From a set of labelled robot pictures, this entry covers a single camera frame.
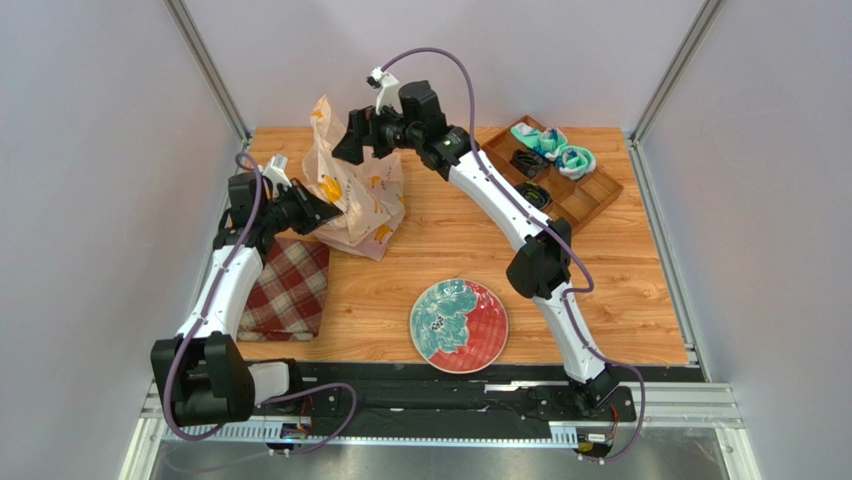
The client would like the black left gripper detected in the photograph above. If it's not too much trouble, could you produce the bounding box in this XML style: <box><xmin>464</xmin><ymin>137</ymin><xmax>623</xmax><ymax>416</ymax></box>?
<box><xmin>260</xmin><ymin>179</ymin><xmax>343</xmax><ymax>236</ymax></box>

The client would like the translucent white plastic bag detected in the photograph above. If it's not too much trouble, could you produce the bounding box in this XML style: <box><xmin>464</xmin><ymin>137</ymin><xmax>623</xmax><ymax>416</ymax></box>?
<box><xmin>302</xmin><ymin>96</ymin><xmax>405</xmax><ymax>261</ymax></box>

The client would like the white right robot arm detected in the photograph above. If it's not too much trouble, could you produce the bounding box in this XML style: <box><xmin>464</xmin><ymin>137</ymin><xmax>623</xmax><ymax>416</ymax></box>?
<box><xmin>333</xmin><ymin>79</ymin><xmax>618</xmax><ymax>409</ymax></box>

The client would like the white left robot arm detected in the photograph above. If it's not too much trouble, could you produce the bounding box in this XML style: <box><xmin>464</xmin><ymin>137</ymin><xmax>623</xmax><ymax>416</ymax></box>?
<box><xmin>150</xmin><ymin>173</ymin><xmax>342</xmax><ymax>429</ymax></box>

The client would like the red plaid folded cloth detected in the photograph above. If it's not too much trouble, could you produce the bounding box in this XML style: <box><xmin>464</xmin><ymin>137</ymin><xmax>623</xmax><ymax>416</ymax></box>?
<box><xmin>237</xmin><ymin>237</ymin><xmax>330</xmax><ymax>342</ymax></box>

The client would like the black rolled sock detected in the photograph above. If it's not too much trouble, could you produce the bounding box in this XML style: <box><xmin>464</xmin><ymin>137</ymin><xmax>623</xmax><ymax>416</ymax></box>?
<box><xmin>510</xmin><ymin>149</ymin><xmax>550</xmax><ymax>180</ymax></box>

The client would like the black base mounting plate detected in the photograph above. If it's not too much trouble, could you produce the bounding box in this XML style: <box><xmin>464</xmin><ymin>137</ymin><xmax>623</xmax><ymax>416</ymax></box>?
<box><xmin>255</xmin><ymin>362</ymin><xmax>701</xmax><ymax>440</ymax></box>

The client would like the teal and red ceramic plate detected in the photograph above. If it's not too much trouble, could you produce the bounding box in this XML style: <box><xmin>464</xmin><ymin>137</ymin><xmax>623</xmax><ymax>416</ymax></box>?
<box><xmin>409</xmin><ymin>278</ymin><xmax>510</xmax><ymax>375</ymax></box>

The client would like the dark blue yellow rolled sock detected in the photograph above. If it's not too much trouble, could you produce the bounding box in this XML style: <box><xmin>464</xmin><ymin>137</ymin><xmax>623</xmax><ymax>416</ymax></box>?
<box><xmin>515</xmin><ymin>181</ymin><xmax>552</xmax><ymax>211</ymax></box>

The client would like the teal white rolled sock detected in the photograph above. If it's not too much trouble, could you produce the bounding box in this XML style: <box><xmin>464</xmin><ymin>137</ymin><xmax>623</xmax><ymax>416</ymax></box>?
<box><xmin>510</xmin><ymin>122</ymin><xmax>569</xmax><ymax>162</ymax></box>

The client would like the teal blue rolled sock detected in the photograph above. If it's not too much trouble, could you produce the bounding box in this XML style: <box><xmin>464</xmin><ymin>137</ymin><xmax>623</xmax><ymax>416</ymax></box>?
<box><xmin>555</xmin><ymin>145</ymin><xmax>597</xmax><ymax>181</ymax></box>

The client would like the wooden compartment tray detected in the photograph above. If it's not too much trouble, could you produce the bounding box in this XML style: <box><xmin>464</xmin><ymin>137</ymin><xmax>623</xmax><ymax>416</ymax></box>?
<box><xmin>481</xmin><ymin>127</ymin><xmax>624</xmax><ymax>233</ymax></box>

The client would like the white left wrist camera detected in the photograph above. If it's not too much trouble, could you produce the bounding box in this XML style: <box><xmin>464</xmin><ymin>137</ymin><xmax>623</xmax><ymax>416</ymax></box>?
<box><xmin>263</xmin><ymin>153</ymin><xmax>292</xmax><ymax>199</ymax></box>

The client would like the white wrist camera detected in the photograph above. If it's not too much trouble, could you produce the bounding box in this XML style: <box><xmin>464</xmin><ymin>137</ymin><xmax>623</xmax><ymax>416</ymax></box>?
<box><xmin>263</xmin><ymin>153</ymin><xmax>292</xmax><ymax>199</ymax></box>
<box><xmin>366</xmin><ymin>67</ymin><xmax>401</xmax><ymax>113</ymax></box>

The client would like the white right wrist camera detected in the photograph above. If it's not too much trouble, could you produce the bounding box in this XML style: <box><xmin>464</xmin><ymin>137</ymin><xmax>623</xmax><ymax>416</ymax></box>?
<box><xmin>366</xmin><ymin>67</ymin><xmax>401</xmax><ymax>113</ymax></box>

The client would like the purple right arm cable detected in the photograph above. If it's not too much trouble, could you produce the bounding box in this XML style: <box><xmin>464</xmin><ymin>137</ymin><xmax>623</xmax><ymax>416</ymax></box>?
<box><xmin>381</xmin><ymin>47</ymin><xmax>648</xmax><ymax>465</ymax></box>

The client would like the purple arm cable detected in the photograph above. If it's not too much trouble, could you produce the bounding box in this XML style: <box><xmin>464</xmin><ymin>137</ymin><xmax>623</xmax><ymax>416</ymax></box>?
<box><xmin>381</xmin><ymin>47</ymin><xmax>648</xmax><ymax>465</ymax></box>
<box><xmin>162</xmin><ymin>152</ymin><xmax>359</xmax><ymax>457</ymax></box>

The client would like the aluminium frame rail left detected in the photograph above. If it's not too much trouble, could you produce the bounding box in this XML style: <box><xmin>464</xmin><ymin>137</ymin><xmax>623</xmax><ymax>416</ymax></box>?
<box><xmin>163</xmin><ymin>0</ymin><xmax>252</xmax><ymax>147</ymax></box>

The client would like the aluminium frame rail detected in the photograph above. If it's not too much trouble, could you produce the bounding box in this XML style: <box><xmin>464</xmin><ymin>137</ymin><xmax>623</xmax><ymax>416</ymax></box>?
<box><xmin>630</xmin><ymin>0</ymin><xmax>726</xmax><ymax>145</ymax></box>
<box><xmin>163</xmin><ymin>0</ymin><xmax>252</xmax><ymax>147</ymax></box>

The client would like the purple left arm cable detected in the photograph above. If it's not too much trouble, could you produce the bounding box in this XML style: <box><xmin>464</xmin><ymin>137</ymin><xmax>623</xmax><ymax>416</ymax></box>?
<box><xmin>162</xmin><ymin>152</ymin><xmax>359</xmax><ymax>457</ymax></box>

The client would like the aluminium frame rail right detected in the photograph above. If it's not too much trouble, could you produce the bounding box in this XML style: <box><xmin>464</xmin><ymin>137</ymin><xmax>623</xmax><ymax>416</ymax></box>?
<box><xmin>630</xmin><ymin>0</ymin><xmax>726</xmax><ymax>145</ymax></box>

